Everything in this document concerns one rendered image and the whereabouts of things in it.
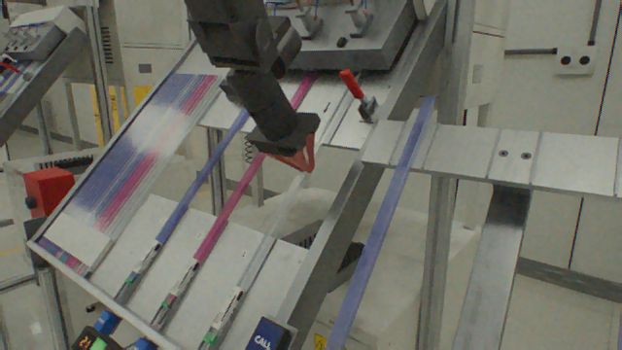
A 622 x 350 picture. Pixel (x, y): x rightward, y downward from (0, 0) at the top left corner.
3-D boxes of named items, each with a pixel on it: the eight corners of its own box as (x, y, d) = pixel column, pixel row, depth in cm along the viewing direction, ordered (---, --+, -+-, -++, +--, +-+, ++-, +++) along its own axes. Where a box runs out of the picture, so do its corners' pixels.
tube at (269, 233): (215, 345, 53) (210, 343, 53) (208, 341, 54) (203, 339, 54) (364, 73, 71) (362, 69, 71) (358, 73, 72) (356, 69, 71)
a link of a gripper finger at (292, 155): (299, 151, 68) (274, 111, 62) (332, 157, 64) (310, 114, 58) (279, 181, 65) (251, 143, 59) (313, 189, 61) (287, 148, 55)
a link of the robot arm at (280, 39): (189, 25, 46) (253, 31, 43) (235, -27, 51) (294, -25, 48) (224, 102, 55) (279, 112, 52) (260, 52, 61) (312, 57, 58)
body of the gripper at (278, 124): (273, 118, 63) (250, 81, 58) (324, 122, 57) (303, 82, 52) (251, 147, 60) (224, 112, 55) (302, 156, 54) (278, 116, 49)
